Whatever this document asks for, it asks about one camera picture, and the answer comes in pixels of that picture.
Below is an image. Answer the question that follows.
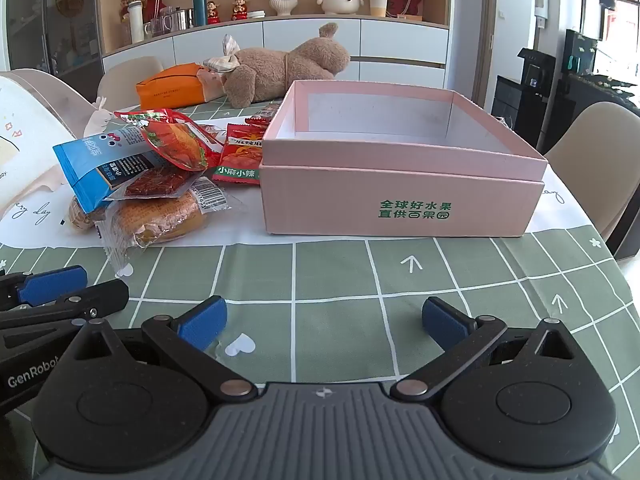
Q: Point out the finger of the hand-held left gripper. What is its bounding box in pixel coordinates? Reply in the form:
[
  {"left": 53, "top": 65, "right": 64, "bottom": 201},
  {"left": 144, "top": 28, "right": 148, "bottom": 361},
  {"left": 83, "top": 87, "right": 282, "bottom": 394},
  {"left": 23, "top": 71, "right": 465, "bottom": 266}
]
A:
[
  {"left": 0, "top": 265, "right": 88, "bottom": 311},
  {"left": 0, "top": 280, "right": 130, "bottom": 333}
]

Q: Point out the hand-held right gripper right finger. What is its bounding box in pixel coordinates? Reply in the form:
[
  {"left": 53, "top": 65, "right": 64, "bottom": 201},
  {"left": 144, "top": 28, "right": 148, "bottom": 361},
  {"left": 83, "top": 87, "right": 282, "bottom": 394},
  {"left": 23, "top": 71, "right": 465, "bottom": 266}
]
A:
[{"left": 390, "top": 296, "right": 583, "bottom": 403}]

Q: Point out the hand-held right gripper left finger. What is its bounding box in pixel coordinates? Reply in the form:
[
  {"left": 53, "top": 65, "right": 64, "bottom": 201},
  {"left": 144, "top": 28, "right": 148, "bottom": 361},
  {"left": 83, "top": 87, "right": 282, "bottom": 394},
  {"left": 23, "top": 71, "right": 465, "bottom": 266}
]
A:
[{"left": 65, "top": 296, "right": 257, "bottom": 404}]

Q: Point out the small bread packet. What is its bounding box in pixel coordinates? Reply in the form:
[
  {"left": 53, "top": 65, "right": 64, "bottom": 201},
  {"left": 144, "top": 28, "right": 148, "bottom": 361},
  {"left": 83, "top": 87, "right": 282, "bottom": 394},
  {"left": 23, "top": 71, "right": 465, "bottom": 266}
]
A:
[{"left": 67, "top": 195, "right": 108, "bottom": 233}]

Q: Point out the bread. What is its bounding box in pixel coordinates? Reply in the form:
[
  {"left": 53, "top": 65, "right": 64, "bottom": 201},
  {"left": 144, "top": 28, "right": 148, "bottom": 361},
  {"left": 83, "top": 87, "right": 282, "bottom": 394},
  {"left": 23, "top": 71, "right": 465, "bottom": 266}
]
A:
[{"left": 97, "top": 177, "right": 233, "bottom": 278}]

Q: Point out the clear packet of dark jerky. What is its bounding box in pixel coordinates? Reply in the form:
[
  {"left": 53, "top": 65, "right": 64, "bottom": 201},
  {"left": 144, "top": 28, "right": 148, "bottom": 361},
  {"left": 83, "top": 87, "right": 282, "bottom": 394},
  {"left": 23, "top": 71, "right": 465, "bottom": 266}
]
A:
[{"left": 107, "top": 166, "right": 193, "bottom": 201}]

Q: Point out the blue snack packet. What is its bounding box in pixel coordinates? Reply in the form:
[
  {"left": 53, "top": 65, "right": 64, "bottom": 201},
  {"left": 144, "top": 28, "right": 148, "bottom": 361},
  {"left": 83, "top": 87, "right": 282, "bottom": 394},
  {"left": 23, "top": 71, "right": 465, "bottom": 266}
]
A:
[{"left": 52, "top": 127, "right": 168, "bottom": 214}]

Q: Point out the pink cardboard box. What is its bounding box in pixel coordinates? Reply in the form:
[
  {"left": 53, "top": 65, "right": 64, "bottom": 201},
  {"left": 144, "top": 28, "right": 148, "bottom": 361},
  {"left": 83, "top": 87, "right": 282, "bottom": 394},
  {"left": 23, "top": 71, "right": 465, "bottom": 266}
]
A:
[{"left": 260, "top": 79, "right": 549, "bottom": 237}]

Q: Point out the red chili strip packet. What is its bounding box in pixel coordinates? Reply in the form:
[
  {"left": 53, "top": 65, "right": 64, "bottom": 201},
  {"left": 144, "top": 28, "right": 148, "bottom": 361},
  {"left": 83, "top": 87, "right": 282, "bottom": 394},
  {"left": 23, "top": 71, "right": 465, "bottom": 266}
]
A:
[{"left": 115, "top": 109, "right": 212, "bottom": 171}]

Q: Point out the red packet with green edge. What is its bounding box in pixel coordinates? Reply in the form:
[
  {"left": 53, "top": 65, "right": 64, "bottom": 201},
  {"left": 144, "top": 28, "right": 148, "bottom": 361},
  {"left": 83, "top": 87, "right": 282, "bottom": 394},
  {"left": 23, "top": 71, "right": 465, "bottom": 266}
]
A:
[{"left": 212, "top": 124, "right": 264, "bottom": 187}]

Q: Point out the small red snack packet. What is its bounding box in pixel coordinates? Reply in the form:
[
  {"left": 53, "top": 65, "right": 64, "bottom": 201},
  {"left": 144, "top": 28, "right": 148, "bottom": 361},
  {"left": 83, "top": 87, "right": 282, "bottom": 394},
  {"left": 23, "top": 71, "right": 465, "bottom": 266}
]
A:
[{"left": 244, "top": 102, "right": 281, "bottom": 133}]

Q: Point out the white gift bag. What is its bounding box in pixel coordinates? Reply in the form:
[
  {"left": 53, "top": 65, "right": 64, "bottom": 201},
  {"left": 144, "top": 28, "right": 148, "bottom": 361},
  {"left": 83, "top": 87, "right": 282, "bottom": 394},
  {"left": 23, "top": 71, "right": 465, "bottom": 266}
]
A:
[{"left": 0, "top": 69, "right": 108, "bottom": 221}]

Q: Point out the orange tissue pack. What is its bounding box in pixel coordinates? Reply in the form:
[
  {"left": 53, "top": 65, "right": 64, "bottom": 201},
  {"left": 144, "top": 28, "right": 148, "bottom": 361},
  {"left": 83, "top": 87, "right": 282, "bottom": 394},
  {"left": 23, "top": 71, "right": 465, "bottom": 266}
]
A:
[{"left": 135, "top": 62, "right": 226, "bottom": 110}]

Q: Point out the beige chair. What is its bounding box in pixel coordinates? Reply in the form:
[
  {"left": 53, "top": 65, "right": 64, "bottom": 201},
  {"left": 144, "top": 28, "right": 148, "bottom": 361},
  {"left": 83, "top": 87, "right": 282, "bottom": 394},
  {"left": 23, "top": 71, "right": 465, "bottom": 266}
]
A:
[
  {"left": 96, "top": 56, "right": 165, "bottom": 107},
  {"left": 544, "top": 101, "right": 640, "bottom": 243}
]

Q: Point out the black water dispenser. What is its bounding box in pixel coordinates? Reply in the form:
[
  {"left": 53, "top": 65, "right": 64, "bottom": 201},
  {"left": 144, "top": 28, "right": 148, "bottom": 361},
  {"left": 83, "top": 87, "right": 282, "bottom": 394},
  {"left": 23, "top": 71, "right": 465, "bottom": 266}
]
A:
[{"left": 492, "top": 47, "right": 558, "bottom": 148}]

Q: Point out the dark glass-door cabinet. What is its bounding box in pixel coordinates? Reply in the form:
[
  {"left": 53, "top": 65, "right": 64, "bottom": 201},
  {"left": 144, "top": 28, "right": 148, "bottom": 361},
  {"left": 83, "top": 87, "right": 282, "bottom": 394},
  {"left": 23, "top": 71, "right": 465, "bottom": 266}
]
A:
[{"left": 5, "top": 0, "right": 103, "bottom": 103}]

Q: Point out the brown plush toy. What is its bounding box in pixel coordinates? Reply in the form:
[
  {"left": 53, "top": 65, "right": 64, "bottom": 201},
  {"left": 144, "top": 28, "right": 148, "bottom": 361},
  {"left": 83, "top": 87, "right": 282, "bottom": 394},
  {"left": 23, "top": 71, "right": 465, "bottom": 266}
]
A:
[{"left": 202, "top": 22, "right": 351, "bottom": 109}]

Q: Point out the white tumbler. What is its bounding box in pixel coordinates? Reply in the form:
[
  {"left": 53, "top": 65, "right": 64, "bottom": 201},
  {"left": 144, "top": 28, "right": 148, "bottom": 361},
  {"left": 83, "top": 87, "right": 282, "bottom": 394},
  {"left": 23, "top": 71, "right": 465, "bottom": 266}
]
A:
[{"left": 127, "top": 0, "right": 146, "bottom": 44}]

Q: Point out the glass pitcher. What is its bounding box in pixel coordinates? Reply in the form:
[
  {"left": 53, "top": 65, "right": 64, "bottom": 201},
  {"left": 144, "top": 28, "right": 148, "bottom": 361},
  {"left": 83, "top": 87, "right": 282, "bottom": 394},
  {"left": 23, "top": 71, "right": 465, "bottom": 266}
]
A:
[{"left": 145, "top": 12, "right": 173, "bottom": 37}]

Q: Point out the white sideboard cabinet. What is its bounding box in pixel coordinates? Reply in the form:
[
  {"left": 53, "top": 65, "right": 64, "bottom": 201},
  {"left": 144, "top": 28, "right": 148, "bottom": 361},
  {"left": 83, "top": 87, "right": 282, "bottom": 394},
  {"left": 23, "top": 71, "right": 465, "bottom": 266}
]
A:
[{"left": 101, "top": 17, "right": 450, "bottom": 92}]

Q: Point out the fish tank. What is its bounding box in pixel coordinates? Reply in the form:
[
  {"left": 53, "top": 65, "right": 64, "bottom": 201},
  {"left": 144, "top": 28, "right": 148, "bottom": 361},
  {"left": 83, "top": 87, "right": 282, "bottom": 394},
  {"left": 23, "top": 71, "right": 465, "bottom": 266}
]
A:
[{"left": 562, "top": 0, "right": 640, "bottom": 111}]

